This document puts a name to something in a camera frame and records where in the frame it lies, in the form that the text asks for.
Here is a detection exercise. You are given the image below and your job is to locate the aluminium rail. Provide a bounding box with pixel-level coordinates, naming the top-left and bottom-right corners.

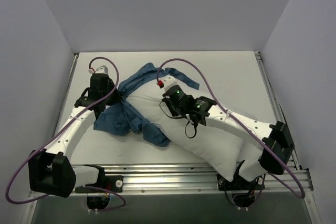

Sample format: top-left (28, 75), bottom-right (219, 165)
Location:
top-left (54, 53), bottom-right (79, 136)
top-left (254, 51), bottom-right (302, 170)

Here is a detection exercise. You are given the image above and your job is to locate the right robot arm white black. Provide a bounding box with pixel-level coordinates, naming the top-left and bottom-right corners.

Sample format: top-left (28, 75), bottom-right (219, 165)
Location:
top-left (161, 83), bottom-right (295, 189)

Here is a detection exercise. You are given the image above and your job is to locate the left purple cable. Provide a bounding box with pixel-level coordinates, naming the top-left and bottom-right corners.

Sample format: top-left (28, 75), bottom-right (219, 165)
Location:
top-left (5, 56), bottom-right (127, 213)

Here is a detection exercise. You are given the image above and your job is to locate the aluminium left side rail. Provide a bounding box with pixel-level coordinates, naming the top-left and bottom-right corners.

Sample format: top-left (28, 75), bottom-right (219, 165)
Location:
top-left (54, 53), bottom-right (79, 136)

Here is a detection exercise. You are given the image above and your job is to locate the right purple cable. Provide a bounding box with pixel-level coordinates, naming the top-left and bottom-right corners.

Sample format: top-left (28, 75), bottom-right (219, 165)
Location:
top-left (156, 58), bottom-right (307, 199)

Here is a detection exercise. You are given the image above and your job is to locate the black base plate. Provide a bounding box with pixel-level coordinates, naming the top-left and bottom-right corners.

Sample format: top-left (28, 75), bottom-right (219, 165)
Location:
top-left (75, 175), bottom-right (124, 194)
top-left (217, 174), bottom-right (265, 191)

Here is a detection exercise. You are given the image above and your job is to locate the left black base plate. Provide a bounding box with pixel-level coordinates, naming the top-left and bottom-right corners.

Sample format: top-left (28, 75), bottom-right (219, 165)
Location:
top-left (75, 175), bottom-right (124, 194)

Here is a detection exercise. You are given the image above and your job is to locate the aluminium right side rail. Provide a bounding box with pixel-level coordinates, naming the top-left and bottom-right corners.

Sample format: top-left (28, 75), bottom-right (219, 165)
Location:
top-left (254, 51), bottom-right (302, 170)

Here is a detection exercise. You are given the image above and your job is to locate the white pillow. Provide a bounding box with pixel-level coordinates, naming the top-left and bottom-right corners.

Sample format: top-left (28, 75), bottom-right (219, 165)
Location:
top-left (127, 81), bottom-right (265, 182)

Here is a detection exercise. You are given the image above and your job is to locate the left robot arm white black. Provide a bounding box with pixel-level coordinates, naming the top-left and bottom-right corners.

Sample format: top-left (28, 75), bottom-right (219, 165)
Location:
top-left (28, 70), bottom-right (121, 198)

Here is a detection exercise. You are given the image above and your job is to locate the aluminium front rail frame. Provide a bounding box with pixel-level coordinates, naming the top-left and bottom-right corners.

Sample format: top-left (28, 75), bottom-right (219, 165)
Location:
top-left (101, 163), bottom-right (313, 195)

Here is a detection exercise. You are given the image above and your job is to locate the purple cable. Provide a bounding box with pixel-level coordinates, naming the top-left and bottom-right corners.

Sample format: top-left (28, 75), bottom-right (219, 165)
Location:
top-left (156, 58), bottom-right (307, 199)
top-left (5, 56), bottom-right (127, 213)

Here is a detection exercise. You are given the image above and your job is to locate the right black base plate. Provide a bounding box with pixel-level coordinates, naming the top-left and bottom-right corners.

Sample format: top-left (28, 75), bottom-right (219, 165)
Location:
top-left (217, 174), bottom-right (265, 191)

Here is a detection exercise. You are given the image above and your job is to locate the blue patterned pillowcase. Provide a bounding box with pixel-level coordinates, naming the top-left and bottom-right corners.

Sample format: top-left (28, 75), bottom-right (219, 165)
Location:
top-left (93, 62), bottom-right (201, 148)

